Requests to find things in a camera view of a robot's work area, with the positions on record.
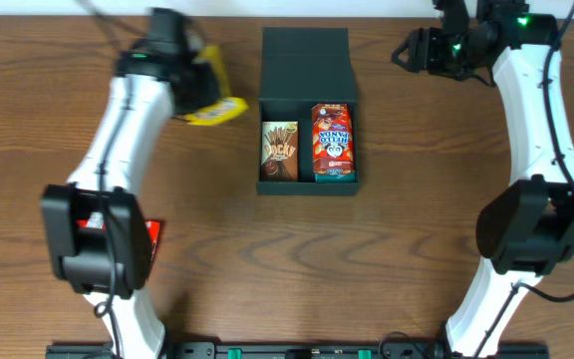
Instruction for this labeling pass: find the yellow Hacks candy bag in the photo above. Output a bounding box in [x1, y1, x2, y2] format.
[181, 45, 248, 126]

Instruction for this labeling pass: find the brown Pocky box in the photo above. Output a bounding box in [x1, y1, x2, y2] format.
[260, 122, 298, 181]

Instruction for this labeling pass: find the black gift box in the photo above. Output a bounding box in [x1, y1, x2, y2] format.
[257, 27, 360, 196]

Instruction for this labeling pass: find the red Hello Panda box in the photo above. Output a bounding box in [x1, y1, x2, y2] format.
[312, 104, 356, 174]

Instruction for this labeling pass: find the teal Chunkies cookie box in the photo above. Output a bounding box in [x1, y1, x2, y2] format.
[315, 169, 356, 183]

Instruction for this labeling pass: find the red candy bag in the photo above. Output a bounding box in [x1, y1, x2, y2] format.
[76, 217, 164, 269]

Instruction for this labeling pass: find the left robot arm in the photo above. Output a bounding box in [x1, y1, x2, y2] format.
[40, 8, 221, 358]

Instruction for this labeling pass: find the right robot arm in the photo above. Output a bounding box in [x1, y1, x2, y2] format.
[391, 0, 574, 358]

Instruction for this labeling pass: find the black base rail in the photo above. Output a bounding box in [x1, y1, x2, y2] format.
[45, 341, 550, 359]

